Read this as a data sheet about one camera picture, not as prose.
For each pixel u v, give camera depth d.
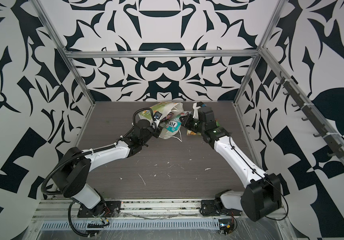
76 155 0.47
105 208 0.73
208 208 0.74
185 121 0.69
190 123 0.69
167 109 0.88
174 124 0.78
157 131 0.73
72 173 0.44
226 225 0.71
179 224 0.71
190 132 0.99
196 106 0.73
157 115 0.73
